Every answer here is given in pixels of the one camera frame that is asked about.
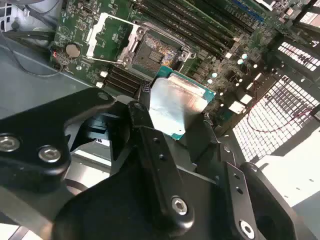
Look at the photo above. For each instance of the metal socket cover frame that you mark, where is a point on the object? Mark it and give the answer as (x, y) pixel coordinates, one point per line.
(93, 37)

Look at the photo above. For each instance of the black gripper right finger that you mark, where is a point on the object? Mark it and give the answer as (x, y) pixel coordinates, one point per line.
(265, 200)

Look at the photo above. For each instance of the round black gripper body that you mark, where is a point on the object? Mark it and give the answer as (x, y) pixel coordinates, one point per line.
(120, 212)

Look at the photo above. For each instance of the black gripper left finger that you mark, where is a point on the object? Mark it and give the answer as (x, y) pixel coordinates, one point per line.
(30, 130)

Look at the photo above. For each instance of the silver-topped green CPU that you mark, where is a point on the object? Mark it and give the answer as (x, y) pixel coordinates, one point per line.
(170, 105)

